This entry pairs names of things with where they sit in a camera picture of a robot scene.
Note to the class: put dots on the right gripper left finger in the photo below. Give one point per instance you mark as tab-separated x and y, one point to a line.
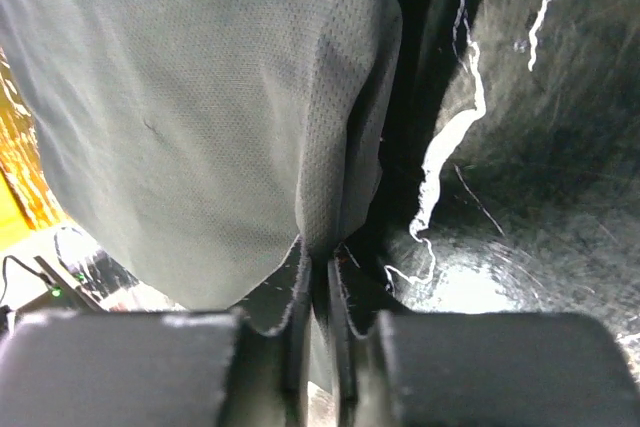
246	366

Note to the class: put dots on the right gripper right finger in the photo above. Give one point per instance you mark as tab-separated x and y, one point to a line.
397	367

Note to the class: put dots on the black t-shirt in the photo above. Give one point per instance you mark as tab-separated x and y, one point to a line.
194	140

